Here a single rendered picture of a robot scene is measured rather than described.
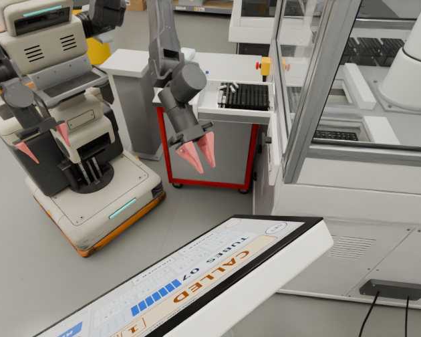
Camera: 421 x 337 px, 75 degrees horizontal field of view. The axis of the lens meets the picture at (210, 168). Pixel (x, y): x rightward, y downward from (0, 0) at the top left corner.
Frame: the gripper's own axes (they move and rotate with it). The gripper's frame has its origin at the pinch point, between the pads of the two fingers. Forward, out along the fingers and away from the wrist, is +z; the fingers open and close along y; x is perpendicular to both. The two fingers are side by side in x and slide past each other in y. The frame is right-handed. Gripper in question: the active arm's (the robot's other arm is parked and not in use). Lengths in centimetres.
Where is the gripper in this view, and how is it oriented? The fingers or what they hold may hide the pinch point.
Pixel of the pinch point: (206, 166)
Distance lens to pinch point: 62.3
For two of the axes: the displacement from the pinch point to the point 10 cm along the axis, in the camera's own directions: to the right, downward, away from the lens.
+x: -3.7, 1.8, 9.1
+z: 4.4, 9.0, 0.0
